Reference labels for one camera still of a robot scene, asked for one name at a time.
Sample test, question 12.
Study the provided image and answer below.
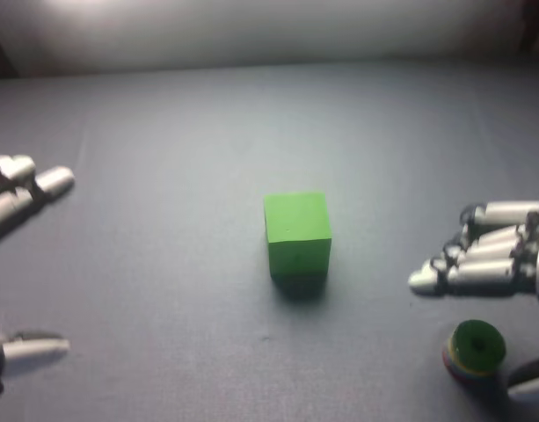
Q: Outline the white backdrop sheet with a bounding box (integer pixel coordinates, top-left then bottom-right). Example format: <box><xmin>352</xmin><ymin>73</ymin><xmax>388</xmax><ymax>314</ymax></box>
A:
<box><xmin>0</xmin><ymin>0</ymin><xmax>539</xmax><ymax>80</ymax></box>

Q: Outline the green cube block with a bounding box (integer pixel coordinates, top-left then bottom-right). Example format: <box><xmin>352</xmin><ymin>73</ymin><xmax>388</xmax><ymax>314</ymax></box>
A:
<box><xmin>263</xmin><ymin>191</ymin><xmax>333</xmax><ymax>295</ymax></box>

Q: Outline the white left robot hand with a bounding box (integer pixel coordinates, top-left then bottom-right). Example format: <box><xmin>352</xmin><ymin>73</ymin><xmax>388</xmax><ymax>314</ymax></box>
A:
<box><xmin>0</xmin><ymin>152</ymin><xmax>76</xmax><ymax>395</ymax></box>

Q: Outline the rainbow stacking rings toy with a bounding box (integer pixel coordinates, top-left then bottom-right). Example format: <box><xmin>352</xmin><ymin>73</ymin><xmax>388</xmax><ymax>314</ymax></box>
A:
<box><xmin>441</xmin><ymin>319</ymin><xmax>507</xmax><ymax>384</ymax></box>

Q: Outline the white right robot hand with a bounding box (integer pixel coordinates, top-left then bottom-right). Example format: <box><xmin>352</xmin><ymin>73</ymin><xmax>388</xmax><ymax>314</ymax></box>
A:
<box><xmin>408</xmin><ymin>191</ymin><xmax>539</xmax><ymax>399</ymax></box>

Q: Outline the grey table cloth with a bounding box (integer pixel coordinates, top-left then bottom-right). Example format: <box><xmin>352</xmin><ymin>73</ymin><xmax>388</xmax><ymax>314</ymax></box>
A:
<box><xmin>0</xmin><ymin>59</ymin><xmax>539</xmax><ymax>422</ymax></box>

